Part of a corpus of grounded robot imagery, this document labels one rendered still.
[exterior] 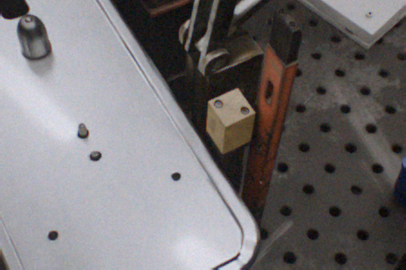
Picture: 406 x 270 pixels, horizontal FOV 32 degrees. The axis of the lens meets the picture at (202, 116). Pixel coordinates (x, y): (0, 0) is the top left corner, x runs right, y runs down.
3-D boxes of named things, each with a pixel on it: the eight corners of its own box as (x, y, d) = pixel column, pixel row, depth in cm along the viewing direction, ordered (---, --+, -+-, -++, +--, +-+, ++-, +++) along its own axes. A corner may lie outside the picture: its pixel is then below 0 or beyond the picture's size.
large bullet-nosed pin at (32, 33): (19, 52, 80) (7, 13, 74) (45, 42, 81) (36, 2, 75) (30, 72, 79) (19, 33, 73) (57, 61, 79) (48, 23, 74)
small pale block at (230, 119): (197, 249, 98) (206, 101, 67) (218, 237, 99) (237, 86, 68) (209, 271, 96) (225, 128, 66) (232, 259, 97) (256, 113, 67)
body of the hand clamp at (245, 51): (180, 189, 103) (182, 35, 73) (221, 170, 105) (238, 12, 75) (200, 223, 100) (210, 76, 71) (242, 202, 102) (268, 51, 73)
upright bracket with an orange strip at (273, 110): (231, 251, 98) (272, 8, 56) (240, 246, 98) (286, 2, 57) (243, 268, 97) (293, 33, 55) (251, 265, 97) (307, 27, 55)
